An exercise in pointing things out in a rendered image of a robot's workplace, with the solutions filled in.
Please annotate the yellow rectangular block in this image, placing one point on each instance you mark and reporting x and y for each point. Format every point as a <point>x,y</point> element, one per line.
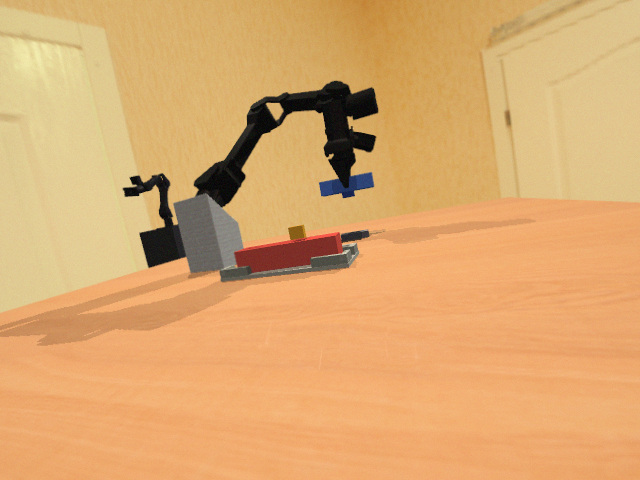
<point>297,232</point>

